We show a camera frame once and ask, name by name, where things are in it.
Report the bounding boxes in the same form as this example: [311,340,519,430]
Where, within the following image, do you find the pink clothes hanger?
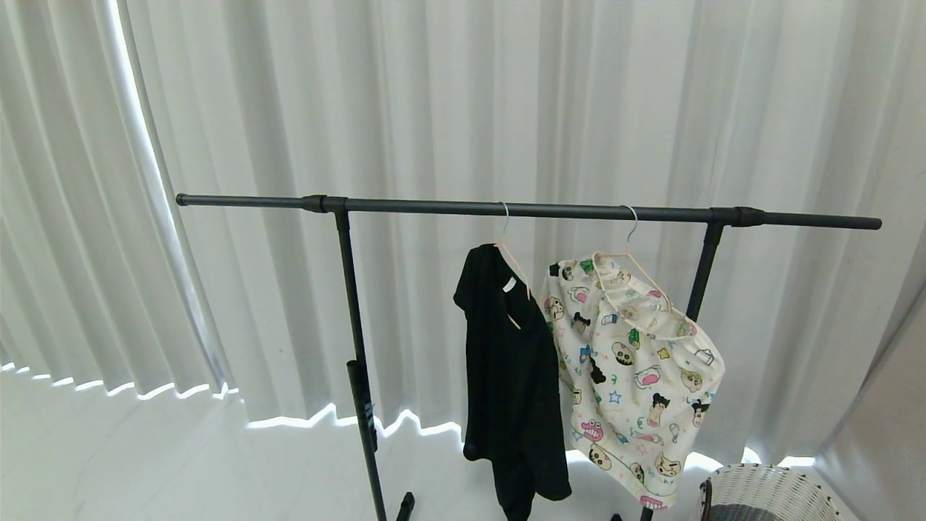
[493,202,535,332]
[591,205,697,328]

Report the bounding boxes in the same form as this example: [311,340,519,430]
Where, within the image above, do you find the black short-sleeved shirt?
[453,243,573,521]

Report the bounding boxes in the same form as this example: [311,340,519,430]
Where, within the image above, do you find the cream printed shorts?
[542,253,727,512]

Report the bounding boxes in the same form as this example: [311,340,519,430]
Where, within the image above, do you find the black clothes rack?
[176,192,883,521]

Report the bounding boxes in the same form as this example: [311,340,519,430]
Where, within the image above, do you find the white laundry basket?
[697,463,844,521]

